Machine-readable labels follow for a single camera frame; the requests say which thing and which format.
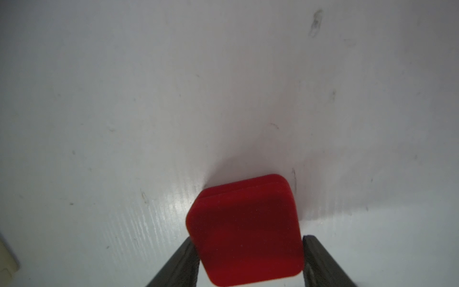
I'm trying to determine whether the red brooch box two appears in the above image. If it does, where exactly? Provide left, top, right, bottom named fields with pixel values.
left=186, top=174, right=304, bottom=287

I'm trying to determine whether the three-tier drawer cabinet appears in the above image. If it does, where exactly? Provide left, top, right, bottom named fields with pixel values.
left=0, top=240, right=19, bottom=287

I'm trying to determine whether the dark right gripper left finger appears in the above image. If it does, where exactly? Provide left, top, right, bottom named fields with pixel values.
left=147, top=237, right=200, bottom=287

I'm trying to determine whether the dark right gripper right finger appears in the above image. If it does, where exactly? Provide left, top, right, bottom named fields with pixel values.
left=302, top=235, right=357, bottom=287

